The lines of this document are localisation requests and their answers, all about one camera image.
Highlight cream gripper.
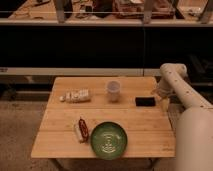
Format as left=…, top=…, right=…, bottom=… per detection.
left=152, top=85, right=171, bottom=112

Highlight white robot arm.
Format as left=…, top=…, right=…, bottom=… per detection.
left=154, top=63, right=213, bottom=171

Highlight green round plate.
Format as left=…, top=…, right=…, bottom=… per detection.
left=90, top=122, right=128, bottom=160

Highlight black eraser block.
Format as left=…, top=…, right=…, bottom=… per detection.
left=135, top=97, right=155, bottom=107

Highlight long metal shelf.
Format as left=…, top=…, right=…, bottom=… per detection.
left=0, top=0, right=213, bottom=27

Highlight wooden table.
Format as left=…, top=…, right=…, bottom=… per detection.
left=31, top=77, right=175, bottom=159

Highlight pink tray on shelf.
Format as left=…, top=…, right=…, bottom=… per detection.
left=113, top=0, right=175, bottom=19

